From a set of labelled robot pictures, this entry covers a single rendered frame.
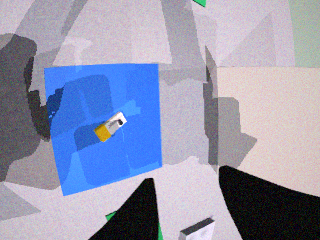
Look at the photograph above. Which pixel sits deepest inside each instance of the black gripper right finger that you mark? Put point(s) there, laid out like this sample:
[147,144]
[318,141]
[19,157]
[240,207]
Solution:
[266,211]

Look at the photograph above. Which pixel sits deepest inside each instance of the grey rectangular block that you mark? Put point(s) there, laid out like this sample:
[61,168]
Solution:
[199,231]

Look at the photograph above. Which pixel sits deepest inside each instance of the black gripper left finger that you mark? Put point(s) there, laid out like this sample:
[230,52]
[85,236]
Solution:
[137,219]

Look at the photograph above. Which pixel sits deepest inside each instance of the blue flat square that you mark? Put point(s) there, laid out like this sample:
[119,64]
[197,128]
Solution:
[83,96]

